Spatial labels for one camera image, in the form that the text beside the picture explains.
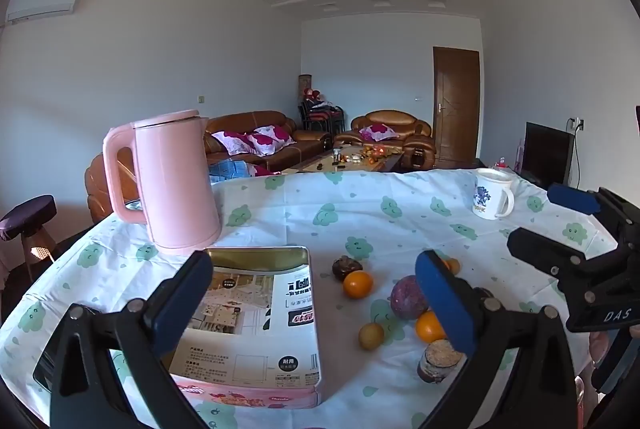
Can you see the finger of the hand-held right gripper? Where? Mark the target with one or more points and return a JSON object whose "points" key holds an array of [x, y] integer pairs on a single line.
{"points": [[575, 199], [540, 249]]}

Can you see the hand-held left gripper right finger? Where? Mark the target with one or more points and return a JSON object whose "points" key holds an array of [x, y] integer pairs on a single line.
{"points": [[445, 304]]}

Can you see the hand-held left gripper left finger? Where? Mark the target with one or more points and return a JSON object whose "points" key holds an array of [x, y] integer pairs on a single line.
{"points": [[182, 304]]}

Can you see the purple round fruit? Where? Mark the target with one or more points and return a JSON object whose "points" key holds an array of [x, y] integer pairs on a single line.
{"points": [[406, 299]]}

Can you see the small orange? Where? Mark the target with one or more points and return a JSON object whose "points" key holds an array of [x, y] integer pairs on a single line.
{"points": [[454, 265]]}

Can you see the dark chunk with pale top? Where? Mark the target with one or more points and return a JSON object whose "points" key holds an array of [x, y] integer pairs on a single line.
{"points": [[436, 363]]}

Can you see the small yellow-brown fruit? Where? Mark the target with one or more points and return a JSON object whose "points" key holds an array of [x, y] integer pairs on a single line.
{"points": [[371, 335]]}

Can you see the metal tin with pink sides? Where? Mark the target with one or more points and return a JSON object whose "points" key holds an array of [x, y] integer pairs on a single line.
{"points": [[260, 255]]}

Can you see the dark mangosteen with dry calyx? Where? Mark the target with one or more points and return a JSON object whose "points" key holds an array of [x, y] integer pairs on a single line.
{"points": [[346, 266]]}

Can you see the person's right hand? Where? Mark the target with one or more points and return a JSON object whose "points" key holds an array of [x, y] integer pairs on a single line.
{"points": [[597, 348]]}

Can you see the black television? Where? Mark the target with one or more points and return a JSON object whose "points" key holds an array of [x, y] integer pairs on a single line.
{"points": [[545, 154]]}

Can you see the white mug with blue print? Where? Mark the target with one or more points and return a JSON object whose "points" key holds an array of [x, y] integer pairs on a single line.
{"points": [[487, 199]]}

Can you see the printed paper sheet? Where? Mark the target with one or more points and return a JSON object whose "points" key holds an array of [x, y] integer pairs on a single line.
{"points": [[260, 329]]}

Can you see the pink electric kettle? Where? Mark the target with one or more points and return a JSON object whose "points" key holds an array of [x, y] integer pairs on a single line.
{"points": [[175, 184]]}

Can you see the blue plaid cloth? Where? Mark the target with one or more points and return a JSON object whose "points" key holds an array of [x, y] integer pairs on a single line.
{"points": [[230, 169]]}

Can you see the brown wooden door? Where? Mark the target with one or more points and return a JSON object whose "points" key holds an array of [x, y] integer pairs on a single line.
{"points": [[455, 104]]}

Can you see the black smartphone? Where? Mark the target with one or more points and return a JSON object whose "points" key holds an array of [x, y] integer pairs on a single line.
{"points": [[42, 366]]}

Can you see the white pillow with magenta flowers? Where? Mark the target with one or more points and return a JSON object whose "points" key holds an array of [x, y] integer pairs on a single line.
{"points": [[232, 141], [375, 131], [270, 139]]}

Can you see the cluttered coffee table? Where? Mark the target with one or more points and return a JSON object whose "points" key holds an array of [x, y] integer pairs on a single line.
{"points": [[350, 159]]}

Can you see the stool with purple cushion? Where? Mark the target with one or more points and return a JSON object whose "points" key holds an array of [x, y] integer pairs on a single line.
{"points": [[25, 216]]}

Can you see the brown leather armchair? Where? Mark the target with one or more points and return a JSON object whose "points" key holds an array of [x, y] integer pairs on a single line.
{"points": [[390, 116]]}

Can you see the brown leather sofa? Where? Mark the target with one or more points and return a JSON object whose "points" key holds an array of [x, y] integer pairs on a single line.
{"points": [[250, 119]]}

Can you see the stacked dark chairs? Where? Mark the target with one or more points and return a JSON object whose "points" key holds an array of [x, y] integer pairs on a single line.
{"points": [[322, 116]]}

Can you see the red plush toy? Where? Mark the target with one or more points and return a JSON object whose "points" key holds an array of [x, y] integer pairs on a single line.
{"points": [[312, 95]]}

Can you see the tall patterned vase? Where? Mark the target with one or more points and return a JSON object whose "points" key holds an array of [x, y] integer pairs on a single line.
{"points": [[304, 81]]}

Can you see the white air conditioner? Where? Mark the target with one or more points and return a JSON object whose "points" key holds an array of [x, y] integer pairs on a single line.
{"points": [[42, 1]]}

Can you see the wall socket with plug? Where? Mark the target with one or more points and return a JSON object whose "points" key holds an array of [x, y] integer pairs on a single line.
{"points": [[577, 124]]}

